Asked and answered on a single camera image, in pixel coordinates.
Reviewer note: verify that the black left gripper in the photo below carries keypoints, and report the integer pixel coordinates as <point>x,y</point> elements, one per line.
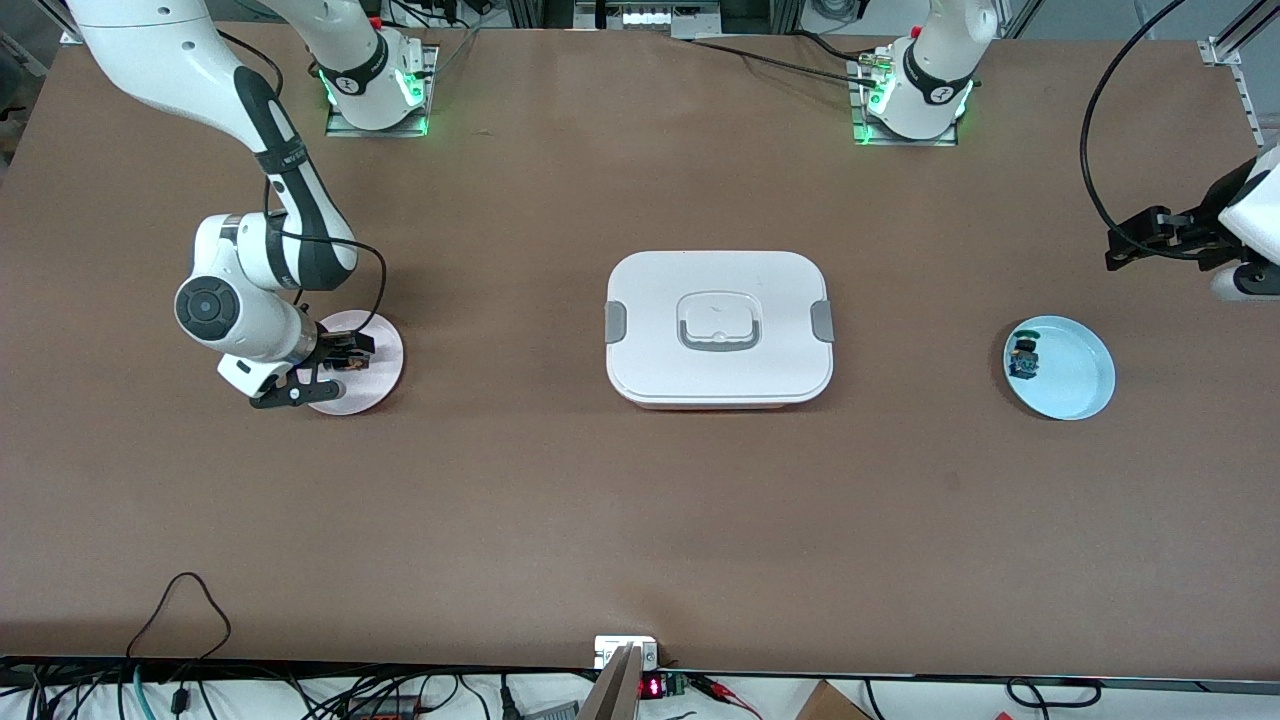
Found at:
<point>1203,231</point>

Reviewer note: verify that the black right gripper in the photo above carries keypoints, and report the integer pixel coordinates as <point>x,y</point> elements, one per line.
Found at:
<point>331,352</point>

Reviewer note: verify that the orange and black switch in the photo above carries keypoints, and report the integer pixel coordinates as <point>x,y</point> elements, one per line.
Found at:
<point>355,361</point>

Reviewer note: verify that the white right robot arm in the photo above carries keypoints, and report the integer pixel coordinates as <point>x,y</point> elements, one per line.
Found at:
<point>150,60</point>

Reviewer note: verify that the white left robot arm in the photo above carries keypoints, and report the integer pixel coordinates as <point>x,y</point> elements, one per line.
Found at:
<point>940,60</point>

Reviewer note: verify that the white lunch box grey clips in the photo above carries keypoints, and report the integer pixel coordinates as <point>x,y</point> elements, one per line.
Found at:
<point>720,300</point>

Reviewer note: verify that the pink round plate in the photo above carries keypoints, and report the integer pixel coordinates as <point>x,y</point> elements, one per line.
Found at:
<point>375,385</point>

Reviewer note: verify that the light blue round plate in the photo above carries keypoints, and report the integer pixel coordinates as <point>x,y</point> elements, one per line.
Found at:
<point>1075,370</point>

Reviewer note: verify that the grey metal bar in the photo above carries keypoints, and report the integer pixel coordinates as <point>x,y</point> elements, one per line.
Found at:
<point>615,690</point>

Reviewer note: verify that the red digit display module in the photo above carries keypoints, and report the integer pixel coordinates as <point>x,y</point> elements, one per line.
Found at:
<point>655,686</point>

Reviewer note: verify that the grey device with lights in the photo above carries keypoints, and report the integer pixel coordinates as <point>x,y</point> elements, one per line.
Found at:
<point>650,18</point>

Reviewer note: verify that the brown cardboard piece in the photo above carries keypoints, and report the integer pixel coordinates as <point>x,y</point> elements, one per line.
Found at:
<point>830,705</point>

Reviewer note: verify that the blue and green switch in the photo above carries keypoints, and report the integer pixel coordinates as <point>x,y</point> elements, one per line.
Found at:
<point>1024,358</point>

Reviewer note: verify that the perforated metal bracket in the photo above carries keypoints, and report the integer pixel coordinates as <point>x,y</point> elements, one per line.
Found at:
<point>1243,100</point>

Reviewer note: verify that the aluminium frame profile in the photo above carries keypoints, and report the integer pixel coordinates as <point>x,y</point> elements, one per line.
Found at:
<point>68,36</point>
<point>1240,35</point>

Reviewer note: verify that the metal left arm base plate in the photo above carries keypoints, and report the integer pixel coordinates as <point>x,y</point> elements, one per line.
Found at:
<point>905,142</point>

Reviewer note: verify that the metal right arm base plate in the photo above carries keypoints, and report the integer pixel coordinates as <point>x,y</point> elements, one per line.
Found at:
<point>430,70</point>

